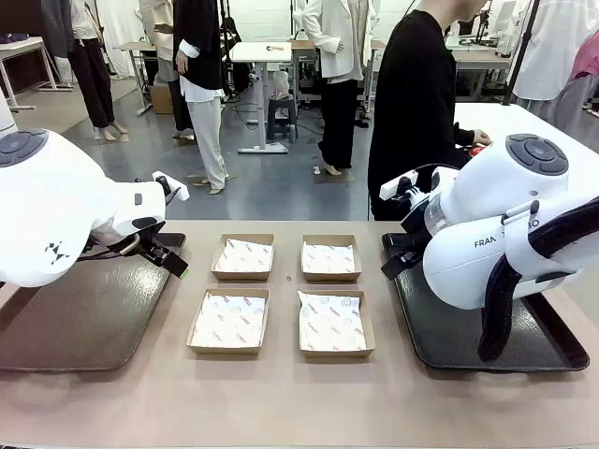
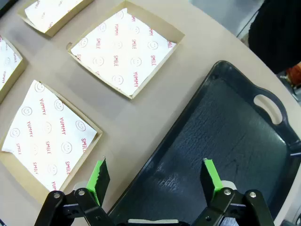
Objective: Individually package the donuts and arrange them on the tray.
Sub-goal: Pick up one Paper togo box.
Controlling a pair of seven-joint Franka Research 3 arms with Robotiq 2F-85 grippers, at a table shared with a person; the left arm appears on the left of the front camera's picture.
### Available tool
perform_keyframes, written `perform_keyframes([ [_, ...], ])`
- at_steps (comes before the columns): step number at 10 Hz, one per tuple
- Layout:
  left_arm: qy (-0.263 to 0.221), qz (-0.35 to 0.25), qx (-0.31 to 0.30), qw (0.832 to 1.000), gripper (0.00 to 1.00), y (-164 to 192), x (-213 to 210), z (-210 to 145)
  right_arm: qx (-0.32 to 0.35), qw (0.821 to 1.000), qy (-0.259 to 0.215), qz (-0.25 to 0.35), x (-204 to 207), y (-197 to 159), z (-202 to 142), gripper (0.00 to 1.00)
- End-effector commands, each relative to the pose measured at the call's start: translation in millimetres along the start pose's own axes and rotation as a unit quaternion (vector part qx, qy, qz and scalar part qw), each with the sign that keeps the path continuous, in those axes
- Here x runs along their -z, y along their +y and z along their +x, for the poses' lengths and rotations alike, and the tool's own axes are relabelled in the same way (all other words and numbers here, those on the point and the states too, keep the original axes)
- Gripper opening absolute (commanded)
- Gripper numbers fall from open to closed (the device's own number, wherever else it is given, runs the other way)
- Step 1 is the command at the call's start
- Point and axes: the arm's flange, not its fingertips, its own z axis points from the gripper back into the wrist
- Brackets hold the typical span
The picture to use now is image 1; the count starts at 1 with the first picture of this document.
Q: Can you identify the mannequin in beige clothes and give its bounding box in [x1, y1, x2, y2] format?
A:
[139, 0, 194, 140]

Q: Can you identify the white side table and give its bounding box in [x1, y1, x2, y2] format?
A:
[0, 36, 63, 110]

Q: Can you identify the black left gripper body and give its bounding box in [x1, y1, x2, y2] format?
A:
[134, 224, 173, 264]

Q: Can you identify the brown cardboard box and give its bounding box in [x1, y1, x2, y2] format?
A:
[149, 83, 176, 116]

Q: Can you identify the white standing desk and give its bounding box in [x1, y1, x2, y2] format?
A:
[230, 40, 295, 155]

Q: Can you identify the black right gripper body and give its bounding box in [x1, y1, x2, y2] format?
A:
[397, 185, 434, 257]

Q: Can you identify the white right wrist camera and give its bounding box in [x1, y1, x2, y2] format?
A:
[379, 172, 419, 202]

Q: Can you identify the black slanted pole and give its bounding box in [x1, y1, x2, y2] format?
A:
[503, 0, 540, 107]

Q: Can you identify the pink hanging garment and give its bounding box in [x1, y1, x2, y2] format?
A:
[569, 30, 599, 81]

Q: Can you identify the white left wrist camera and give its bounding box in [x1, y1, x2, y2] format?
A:
[151, 170, 190, 203]

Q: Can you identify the large black plastic tray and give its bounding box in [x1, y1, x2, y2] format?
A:
[381, 232, 591, 374]

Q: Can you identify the person in black top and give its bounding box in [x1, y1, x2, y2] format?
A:
[368, 0, 491, 222]

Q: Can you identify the mannequin with black trousers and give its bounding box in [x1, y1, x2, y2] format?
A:
[67, 0, 129, 142]

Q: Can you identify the kraft paper food box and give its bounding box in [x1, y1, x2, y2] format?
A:
[186, 288, 270, 355]
[210, 232, 276, 282]
[296, 289, 376, 359]
[299, 234, 362, 282]

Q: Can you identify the person's right forearm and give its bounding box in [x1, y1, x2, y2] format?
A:
[451, 120, 476, 147]

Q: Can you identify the large brown plastic tray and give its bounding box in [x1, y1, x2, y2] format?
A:
[0, 232, 187, 374]

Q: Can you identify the large white table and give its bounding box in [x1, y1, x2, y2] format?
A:
[452, 101, 599, 207]

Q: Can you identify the black right arm cable sleeve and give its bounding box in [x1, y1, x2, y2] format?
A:
[476, 196, 599, 364]

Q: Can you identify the grey hanging garment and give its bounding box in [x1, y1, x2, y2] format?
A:
[537, 74, 599, 138]

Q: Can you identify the white hanging garment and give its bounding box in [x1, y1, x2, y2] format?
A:
[512, 0, 599, 102]

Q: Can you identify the dark grey step stool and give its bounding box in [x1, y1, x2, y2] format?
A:
[266, 96, 299, 143]

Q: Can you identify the wood top desk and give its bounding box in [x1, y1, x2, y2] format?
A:
[447, 46, 514, 102]

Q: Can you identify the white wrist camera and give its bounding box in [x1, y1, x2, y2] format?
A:
[379, 172, 419, 202]
[151, 170, 190, 203]

